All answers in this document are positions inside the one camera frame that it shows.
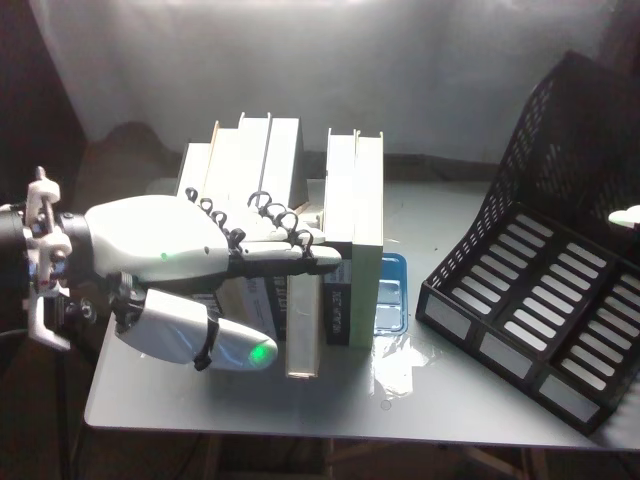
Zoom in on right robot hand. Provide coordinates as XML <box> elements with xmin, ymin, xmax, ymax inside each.
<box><xmin>606</xmin><ymin>204</ymin><xmax>640</xmax><ymax>230</ymax></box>

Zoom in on small cream spine book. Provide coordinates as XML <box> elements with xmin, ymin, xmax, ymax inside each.
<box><xmin>285</xmin><ymin>202</ymin><xmax>326</xmax><ymax>379</ymax></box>

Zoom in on black plastic file rack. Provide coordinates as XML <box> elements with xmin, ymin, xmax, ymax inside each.
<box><xmin>414</xmin><ymin>49</ymin><xmax>640</xmax><ymax>441</ymax></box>

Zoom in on blue plastic bookend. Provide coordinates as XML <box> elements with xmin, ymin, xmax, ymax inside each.
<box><xmin>372</xmin><ymin>252</ymin><xmax>410</xmax><ymax>336</ymax></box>

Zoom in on clear plastic film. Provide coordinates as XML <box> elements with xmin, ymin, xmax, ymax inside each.
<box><xmin>369</xmin><ymin>332</ymin><xmax>441</xmax><ymax>399</ymax></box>

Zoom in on white backdrop cloth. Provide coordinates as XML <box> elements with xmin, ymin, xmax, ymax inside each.
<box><xmin>27</xmin><ymin>0</ymin><xmax>640</xmax><ymax>166</ymax></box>

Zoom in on tan cover book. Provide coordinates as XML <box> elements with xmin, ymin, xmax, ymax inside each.
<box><xmin>202</xmin><ymin>119</ymin><xmax>241</xmax><ymax>206</ymax></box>

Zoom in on black century spine book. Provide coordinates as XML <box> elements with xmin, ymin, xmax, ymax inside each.
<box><xmin>174</xmin><ymin>142</ymin><xmax>214</xmax><ymax>201</ymax></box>

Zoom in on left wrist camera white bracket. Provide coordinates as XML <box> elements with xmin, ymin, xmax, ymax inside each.
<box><xmin>24</xmin><ymin>287</ymin><xmax>101</xmax><ymax>354</ymax></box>

